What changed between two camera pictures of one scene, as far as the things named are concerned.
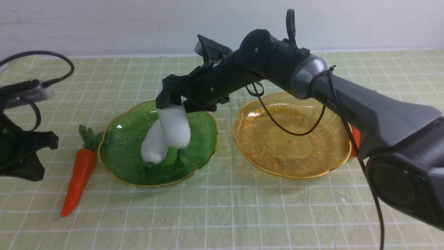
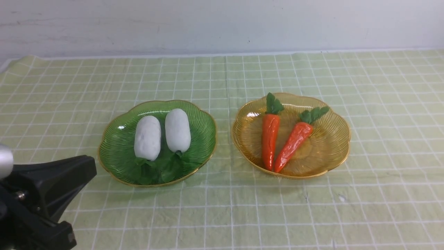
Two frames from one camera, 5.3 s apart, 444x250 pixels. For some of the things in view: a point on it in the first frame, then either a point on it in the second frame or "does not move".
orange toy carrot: [356, 133] to [297, 136]
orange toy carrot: [81, 169] to [271, 129]
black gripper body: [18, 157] to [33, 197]
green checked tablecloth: [231, 206] does not move
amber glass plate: [281, 134] does not move
